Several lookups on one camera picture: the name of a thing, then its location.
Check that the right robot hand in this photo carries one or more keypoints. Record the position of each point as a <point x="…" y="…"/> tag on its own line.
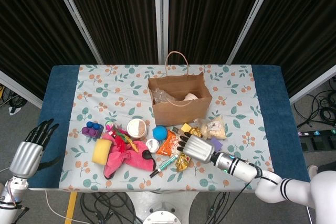
<point x="199" y="149"/>

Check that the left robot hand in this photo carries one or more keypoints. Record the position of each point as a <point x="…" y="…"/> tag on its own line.
<point x="25" y="157"/>

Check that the purple foam cube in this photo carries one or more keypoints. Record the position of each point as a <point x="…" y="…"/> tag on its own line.
<point x="218" y="144"/>

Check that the gold snack packet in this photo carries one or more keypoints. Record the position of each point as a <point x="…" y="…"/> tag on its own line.
<point x="183" y="163"/>

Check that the green marker pen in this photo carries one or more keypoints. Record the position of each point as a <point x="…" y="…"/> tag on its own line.
<point x="164" y="166"/>

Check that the white paper cup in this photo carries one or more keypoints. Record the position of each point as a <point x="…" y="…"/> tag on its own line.
<point x="190" y="96"/>

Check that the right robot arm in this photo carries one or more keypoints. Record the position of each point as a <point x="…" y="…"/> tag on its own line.
<point x="241" y="169"/>

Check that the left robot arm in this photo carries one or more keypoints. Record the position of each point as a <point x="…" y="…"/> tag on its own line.
<point x="10" y="192"/>

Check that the grey round robot base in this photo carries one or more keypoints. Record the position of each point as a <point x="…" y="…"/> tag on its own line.
<point x="162" y="218"/>

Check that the clear bag of white snacks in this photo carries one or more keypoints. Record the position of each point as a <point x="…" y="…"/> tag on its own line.
<point x="212" y="128"/>

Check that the orange snack packet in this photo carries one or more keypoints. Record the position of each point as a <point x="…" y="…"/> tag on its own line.
<point x="168" y="145"/>

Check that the brown paper bag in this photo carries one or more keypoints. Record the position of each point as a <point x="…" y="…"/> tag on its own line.
<point x="181" y="113"/>

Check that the yellow foam cube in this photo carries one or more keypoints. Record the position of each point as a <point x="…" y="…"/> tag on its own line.
<point x="186" y="128"/>

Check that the small dark brown block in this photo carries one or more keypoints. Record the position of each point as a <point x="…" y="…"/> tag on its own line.
<point x="175" y="129"/>

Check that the blue ball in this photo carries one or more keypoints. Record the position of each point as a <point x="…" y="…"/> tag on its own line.
<point x="160" y="133"/>

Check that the small clear pin container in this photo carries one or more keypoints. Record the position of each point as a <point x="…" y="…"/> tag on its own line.
<point x="152" y="145"/>

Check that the pink cloth with black edge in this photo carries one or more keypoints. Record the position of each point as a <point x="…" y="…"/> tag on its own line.
<point x="136" y="158"/>

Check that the round white container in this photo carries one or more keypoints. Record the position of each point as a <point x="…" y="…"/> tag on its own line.
<point x="137" y="129"/>

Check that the purple toy brick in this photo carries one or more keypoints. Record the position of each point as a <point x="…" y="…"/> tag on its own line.
<point x="88" y="132"/>

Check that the blue table cover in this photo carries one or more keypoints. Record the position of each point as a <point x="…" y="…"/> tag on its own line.
<point x="60" y="90"/>

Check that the yellow sponge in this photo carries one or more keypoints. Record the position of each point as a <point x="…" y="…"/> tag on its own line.
<point x="101" y="151"/>

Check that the colourful feather shuttlecock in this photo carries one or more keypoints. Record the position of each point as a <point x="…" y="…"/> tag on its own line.
<point x="122" y="140"/>

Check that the blue toy brick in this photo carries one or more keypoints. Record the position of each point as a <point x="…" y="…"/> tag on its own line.
<point x="98" y="129"/>

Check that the small pink green toy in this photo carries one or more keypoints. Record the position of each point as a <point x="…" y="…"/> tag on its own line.
<point x="109" y="128"/>

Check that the floral tablecloth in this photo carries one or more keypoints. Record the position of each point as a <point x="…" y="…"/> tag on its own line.
<point x="118" y="90"/>

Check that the white black sneaker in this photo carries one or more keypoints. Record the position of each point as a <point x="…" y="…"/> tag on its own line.
<point x="312" y="171"/>

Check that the black power strip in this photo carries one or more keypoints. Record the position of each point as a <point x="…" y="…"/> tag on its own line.
<point x="315" y="132"/>

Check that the black partition panel white frame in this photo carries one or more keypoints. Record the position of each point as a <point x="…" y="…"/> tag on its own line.
<point x="302" y="24"/>
<point x="115" y="19"/>
<point x="31" y="24"/>
<point x="210" y="19"/>

